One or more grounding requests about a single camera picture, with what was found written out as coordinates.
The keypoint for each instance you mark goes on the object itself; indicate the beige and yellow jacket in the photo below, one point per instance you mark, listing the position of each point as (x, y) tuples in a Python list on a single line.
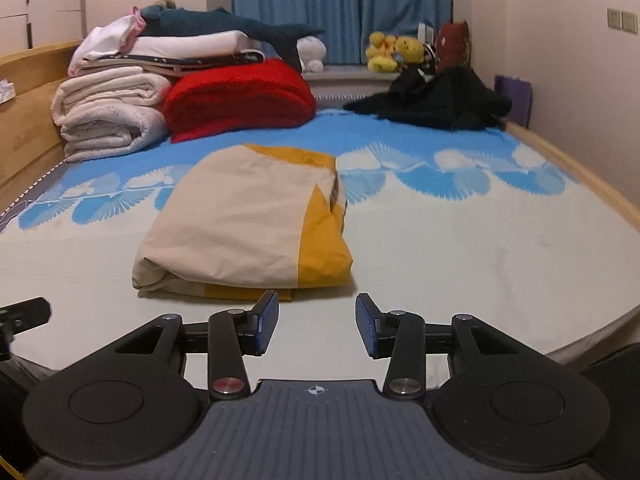
[(235, 220)]

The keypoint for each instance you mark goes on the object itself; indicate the white speckled folded quilt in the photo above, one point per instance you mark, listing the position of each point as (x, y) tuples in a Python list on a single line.
[(110, 135)]

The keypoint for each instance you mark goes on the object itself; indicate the beige folded blanket dark trim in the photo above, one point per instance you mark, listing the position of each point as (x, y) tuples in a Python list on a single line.
[(200, 62)]

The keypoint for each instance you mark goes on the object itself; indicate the black white striped plush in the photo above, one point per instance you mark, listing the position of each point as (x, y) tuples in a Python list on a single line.
[(432, 56)]

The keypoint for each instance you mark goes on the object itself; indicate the white plush toy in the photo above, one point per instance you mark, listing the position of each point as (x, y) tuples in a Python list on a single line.
[(312, 52)]

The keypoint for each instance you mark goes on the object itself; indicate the grey window sill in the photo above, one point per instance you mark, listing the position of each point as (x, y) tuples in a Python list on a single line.
[(350, 74)]

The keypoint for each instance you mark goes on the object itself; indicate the red folded blanket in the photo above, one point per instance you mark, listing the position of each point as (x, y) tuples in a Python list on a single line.
[(235, 100)]

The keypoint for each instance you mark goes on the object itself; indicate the blue white printed bed sheet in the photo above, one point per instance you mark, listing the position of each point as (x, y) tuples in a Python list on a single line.
[(475, 240)]

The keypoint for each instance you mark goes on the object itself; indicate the white folded duvet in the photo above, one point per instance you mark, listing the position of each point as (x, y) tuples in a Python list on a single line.
[(190, 44)]

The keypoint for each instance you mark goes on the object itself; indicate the grey mattress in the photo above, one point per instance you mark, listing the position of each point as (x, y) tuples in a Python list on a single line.
[(30, 195)]

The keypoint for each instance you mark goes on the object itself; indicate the pink and white cloth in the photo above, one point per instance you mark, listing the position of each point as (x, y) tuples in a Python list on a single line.
[(105, 40)]

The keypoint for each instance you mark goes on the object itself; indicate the cream folded blanket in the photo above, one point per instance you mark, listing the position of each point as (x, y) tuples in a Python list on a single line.
[(105, 92)]

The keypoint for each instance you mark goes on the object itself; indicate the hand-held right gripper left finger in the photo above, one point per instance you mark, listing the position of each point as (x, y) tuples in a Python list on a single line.
[(266, 322)]

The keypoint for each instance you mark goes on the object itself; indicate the yellow plush toy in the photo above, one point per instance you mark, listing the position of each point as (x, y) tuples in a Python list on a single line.
[(381, 52), (411, 49)]

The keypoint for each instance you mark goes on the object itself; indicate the tissue pack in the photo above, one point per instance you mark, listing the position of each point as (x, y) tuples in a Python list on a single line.
[(7, 91)]

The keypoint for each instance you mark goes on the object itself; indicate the dark teal shark plush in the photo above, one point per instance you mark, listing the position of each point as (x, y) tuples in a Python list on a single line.
[(210, 22)]

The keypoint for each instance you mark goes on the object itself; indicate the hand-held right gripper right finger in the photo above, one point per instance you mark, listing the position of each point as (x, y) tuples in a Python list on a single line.
[(367, 325)]

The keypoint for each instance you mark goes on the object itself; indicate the wooden headboard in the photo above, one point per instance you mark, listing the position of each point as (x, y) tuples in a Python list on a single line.
[(25, 135)]

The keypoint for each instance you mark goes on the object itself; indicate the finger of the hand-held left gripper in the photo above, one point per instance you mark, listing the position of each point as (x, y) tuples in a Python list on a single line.
[(30, 314)]

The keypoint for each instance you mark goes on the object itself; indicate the wall switch plate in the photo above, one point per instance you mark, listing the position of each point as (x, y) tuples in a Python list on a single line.
[(629, 21), (614, 18)]

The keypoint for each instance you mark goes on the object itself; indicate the wooden bed frame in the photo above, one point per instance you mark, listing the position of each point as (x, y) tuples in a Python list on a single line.
[(590, 175)]

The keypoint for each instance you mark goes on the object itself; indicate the blue curtain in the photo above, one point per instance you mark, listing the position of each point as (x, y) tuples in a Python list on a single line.
[(340, 10)]

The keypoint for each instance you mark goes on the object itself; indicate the black clothes pile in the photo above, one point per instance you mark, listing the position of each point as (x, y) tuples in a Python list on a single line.
[(440, 97)]

